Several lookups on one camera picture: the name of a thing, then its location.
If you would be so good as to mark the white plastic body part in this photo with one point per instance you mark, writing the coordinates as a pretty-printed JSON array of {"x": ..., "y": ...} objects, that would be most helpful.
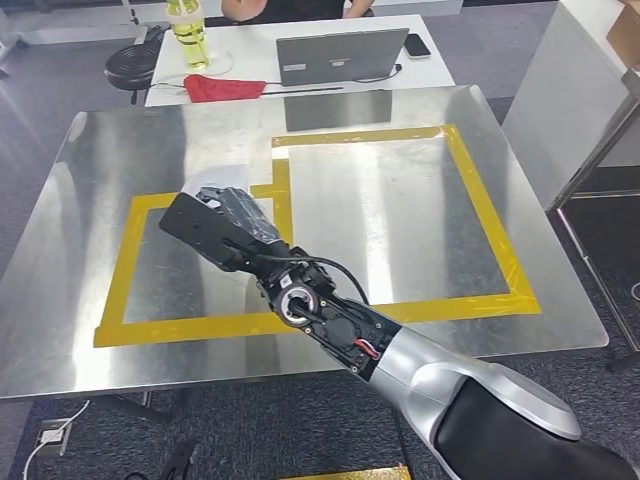
[{"x": 220, "y": 177}]

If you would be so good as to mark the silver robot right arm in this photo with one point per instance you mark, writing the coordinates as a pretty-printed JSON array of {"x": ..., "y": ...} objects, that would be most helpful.
[{"x": 440, "y": 384}]

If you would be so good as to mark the steel workbench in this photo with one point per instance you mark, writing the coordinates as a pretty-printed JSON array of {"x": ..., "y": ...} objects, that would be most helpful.
[{"x": 75, "y": 232}]

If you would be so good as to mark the grey laptop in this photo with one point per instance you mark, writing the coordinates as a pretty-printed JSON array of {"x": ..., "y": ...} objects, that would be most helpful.
[{"x": 340, "y": 60}]

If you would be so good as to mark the large yellow tape rectangle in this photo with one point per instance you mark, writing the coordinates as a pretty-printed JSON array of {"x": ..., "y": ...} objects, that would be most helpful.
[{"x": 450, "y": 308}]

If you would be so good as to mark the red cloth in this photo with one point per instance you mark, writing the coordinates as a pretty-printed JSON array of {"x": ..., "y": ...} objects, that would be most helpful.
[{"x": 220, "y": 88}]

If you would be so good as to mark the white desk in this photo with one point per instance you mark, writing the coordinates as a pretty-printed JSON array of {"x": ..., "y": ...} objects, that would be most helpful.
[{"x": 250, "y": 46}]

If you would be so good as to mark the black smartphone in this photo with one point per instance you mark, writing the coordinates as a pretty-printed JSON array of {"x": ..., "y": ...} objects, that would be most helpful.
[{"x": 416, "y": 46}]

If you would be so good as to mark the person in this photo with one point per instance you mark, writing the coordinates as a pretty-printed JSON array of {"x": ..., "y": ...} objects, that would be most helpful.
[{"x": 300, "y": 8}]

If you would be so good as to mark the yellow-green bottle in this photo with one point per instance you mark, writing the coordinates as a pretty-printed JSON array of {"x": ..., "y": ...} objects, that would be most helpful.
[{"x": 190, "y": 40}]

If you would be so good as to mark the small yellow tape rectangle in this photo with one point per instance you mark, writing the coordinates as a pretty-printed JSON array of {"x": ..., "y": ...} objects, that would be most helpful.
[{"x": 115, "y": 278}]

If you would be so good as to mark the black round stool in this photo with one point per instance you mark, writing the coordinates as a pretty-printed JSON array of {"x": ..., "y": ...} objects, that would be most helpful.
[{"x": 130, "y": 66}]

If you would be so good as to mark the grey-white board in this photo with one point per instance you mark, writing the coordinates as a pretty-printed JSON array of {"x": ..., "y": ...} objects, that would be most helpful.
[{"x": 560, "y": 112}]

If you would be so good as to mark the chrome board stand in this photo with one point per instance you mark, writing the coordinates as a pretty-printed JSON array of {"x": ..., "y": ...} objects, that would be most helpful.
[{"x": 590, "y": 265}]

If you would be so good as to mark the floor outlet box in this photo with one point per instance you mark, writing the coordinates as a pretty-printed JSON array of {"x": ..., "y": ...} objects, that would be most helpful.
[{"x": 52, "y": 436}]

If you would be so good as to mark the cardboard box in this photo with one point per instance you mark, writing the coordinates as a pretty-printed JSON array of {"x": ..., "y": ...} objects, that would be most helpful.
[{"x": 625, "y": 33}]

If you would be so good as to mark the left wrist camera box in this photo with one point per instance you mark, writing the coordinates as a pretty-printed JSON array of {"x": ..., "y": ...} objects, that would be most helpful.
[{"x": 181, "y": 460}]

